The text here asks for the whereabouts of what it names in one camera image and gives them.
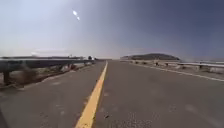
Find grey metal guardrail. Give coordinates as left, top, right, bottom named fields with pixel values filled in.
left=124, top=58, right=224, bottom=71
left=0, top=56, right=98, bottom=86

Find grey asphalt road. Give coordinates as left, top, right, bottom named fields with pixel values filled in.
left=0, top=59, right=224, bottom=128

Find yellow painted line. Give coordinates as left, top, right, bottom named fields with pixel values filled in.
left=74, top=60, right=109, bottom=128

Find dark hill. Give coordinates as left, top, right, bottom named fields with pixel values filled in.
left=120, top=53, right=181, bottom=61

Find low distant hills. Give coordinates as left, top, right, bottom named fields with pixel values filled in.
left=0, top=51, right=101, bottom=61

